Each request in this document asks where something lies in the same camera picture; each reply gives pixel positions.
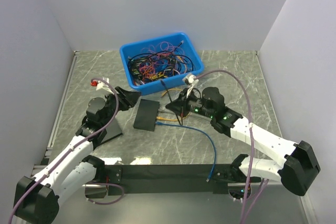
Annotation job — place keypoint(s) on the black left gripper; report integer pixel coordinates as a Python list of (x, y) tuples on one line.
[(127, 99)]

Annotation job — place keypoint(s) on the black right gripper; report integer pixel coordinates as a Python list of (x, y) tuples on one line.
[(180, 105)]

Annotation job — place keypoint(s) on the black network switch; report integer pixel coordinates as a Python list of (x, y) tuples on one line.
[(146, 115)]

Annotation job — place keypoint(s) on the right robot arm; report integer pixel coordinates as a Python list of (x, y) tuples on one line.
[(293, 164)]

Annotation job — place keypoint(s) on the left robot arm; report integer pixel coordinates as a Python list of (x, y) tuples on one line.
[(38, 198)]

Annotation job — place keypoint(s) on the blue plastic bin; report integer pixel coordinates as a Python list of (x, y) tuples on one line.
[(167, 58)]

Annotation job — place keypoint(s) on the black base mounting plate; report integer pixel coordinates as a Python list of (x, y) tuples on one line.
[(190, 178)]

